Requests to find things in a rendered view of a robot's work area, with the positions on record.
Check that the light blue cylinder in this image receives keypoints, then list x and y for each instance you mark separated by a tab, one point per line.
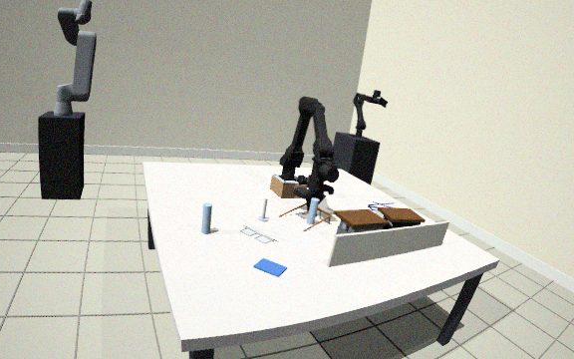
206	219
313	211

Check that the dark blue glasses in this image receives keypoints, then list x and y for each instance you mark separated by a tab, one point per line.
375	207

